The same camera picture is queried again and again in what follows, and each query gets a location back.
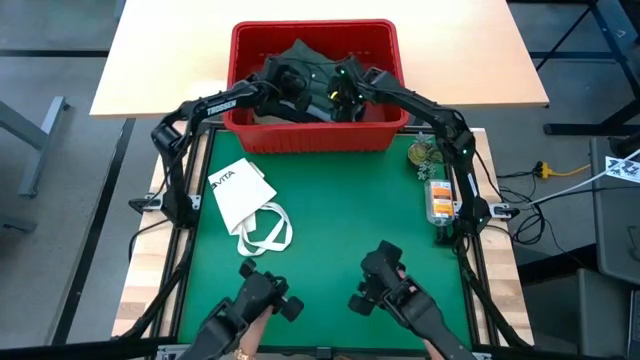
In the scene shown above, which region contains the black coiled cable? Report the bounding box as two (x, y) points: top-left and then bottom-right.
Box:
(499, 187), (551, 246)

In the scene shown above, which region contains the yellow power cable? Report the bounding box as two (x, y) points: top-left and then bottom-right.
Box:
(533, 160), (592, 181)

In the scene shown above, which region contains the black metal stand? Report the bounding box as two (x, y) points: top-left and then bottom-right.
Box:
(529, 0), (640, 137)

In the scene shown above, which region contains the silver metal bracket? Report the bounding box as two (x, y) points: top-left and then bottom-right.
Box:
(155, 343), (201, 360)

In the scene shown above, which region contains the white printed paper tag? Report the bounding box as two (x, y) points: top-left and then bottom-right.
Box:
(603, 155), (640, 182)

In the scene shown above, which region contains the red plastic laundry bin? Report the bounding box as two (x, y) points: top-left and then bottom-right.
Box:
(223, 18), (411, 154)

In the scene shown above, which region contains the dark green garment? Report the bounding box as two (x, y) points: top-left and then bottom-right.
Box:
(264, 38), (351, 114)

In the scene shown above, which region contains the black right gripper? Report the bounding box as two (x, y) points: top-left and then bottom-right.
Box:
(327, 55), (374, 123)

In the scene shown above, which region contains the white cloth tote bag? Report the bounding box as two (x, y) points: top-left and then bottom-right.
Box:
(207, 157), (294, 258)

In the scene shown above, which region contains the succulent plant in black pot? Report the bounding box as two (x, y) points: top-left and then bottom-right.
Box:
(407, 132), (446, 182)

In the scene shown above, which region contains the grey metal desk leg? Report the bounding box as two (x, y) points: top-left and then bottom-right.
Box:
(0, 96), (71, 201)

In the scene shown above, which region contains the clear package with orange label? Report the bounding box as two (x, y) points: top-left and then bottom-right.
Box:
(424, 178), (456, 227)

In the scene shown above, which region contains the light wooden desk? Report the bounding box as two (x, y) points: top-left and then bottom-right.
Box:
(89, 0), (550, 119)

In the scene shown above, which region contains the thin black cable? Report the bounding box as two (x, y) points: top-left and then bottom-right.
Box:
(128, 218), (167, 262)

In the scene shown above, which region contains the green table mat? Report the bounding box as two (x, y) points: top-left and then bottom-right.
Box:
(177, 129), (474, 351)

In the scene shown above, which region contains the white cable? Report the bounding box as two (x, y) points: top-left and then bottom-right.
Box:
(529, 169), (640, 207)

